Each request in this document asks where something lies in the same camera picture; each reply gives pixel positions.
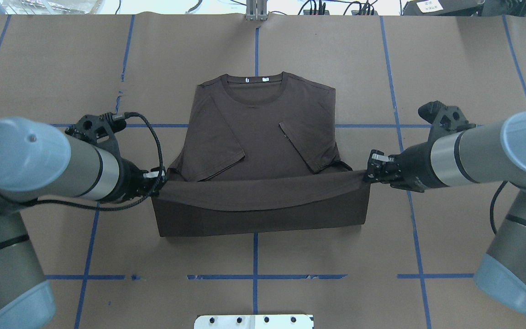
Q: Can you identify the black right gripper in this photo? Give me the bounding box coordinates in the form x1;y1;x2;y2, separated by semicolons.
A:
364;143;433;192

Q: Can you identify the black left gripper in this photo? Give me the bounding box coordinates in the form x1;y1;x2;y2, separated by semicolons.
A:
112;159;167;204

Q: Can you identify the dark brown t-shirt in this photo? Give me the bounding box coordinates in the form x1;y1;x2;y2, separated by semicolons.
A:
152;72;371;237

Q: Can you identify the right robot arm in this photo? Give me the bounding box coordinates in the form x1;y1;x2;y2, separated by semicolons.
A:
364;101;526;315

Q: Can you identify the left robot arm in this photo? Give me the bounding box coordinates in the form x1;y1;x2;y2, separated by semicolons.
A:
0;112;167;329

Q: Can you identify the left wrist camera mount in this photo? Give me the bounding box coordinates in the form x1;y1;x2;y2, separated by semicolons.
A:
64;112;126;149

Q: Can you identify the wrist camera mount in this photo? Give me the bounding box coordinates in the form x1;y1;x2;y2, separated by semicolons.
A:
418;101;477;144
64;112;126;149

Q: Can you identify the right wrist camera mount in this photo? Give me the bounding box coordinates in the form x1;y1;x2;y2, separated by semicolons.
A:
418;101;477;144

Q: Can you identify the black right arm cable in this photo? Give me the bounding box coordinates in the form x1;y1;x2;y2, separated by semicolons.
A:
489;180;509;235

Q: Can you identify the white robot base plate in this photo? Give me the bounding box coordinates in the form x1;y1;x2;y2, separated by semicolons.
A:
194;314;315;329

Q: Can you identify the aluminium frame post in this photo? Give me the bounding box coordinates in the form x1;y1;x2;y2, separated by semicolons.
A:
245;0;268;21

